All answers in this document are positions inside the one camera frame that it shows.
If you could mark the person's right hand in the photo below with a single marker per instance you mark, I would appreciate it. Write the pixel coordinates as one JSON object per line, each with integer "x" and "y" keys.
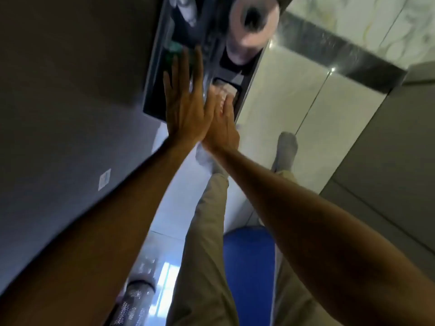
{"x": 222, "y": 130}

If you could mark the white plastic item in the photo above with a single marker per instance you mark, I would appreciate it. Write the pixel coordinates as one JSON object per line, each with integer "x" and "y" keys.
{"x": 185, "y": 10}

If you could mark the person's grey left sock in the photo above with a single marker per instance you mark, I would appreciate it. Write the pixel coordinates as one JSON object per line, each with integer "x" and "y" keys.
{"x": 207, "y": 159}

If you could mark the blue mat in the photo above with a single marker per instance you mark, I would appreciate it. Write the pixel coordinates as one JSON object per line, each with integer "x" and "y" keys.
{"x": 249, "y": 268}

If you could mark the large toilet paper roll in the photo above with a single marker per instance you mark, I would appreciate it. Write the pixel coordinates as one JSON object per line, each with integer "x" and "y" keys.
{"x": 261, "y": 27}

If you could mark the plain grey cabinet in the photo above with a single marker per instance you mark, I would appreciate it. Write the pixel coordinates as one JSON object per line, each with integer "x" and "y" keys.
{"x": 390, "y": 159}

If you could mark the person's grey right sock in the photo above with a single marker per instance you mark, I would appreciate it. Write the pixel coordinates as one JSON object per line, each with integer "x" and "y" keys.
{"x": 285, "y": 149}

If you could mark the person's left forearm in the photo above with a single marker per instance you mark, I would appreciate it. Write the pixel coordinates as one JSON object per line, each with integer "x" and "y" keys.
{"x": 102, "y": 241}

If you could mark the person's left little finger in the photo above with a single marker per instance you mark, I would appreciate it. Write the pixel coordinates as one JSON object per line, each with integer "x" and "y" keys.
{"x": 167, "y": 84}

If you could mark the person's left thumb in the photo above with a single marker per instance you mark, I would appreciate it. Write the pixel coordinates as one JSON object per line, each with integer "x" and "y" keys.
{"x": 210, "y": 104}

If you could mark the white sticker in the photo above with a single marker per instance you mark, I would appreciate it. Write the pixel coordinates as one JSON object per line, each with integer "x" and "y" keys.
{"x": 104, "y": 179}

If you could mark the green item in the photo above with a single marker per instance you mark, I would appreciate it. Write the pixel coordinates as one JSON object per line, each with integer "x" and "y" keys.
{"x": 174, "y": 49}

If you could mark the person's beige left trouser leg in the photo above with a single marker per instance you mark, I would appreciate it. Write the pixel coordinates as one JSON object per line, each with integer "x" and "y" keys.
{"x": 204, "y": 254}

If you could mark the person's left hand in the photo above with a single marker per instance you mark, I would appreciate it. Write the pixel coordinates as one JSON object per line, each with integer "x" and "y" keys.
{"x": 185, "y": 111}

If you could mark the person's beige trouser leg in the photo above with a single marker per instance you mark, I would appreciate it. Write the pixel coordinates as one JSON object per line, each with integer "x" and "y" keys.
{"x": 292, "y": 298}
{"x": 204, "y": 254}

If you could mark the person's left middle finger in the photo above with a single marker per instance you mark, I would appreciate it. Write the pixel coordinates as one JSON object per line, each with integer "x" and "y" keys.
{"x": 186, "y": 67}

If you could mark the person's right fingers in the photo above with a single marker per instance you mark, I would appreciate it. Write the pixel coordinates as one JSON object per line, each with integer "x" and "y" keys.
{"x": 227, "y": 101}

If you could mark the small toilet paper roll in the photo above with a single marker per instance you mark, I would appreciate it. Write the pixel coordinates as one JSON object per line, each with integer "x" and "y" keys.
{"x": 243, "y": 53}

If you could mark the person's right forearm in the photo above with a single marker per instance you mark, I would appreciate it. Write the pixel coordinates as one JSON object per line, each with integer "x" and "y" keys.
{"x": 323, "y": 241}

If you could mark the pink white packet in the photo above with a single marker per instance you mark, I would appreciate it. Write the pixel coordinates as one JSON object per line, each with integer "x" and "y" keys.
{"x": 225, "y": 86}

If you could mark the person's beige right trouser leg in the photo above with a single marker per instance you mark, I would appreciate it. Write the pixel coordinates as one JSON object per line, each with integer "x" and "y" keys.
{"x": 292, "y": 298}

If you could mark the person's grey sock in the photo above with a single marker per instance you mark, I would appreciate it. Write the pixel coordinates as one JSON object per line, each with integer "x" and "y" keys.
{"x": 207, "y": 159}
{"x": 285, "y": 149}

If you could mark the grey cabinet with sticker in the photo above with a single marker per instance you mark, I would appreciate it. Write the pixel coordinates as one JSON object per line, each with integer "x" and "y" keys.
{"x": 68, "y": 98}

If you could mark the perforated metal bin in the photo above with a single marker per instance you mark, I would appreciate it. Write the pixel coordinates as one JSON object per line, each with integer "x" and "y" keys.
{"x": 134, "y": 305}

